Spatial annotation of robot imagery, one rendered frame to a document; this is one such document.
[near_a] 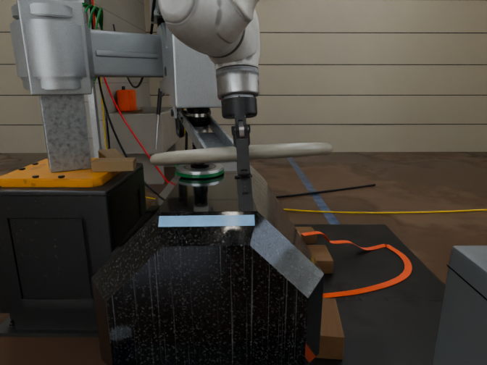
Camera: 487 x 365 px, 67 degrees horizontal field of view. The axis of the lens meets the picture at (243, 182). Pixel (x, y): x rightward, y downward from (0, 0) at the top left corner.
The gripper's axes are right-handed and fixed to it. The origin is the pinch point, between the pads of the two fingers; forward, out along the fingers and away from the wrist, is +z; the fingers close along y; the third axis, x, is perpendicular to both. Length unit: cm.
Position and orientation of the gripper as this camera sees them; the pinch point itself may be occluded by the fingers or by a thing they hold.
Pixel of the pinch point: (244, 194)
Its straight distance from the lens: 78.1
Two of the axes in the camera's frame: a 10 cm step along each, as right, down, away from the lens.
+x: -10.0, 0.6, -0.2
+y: -0.3, -0.5, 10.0
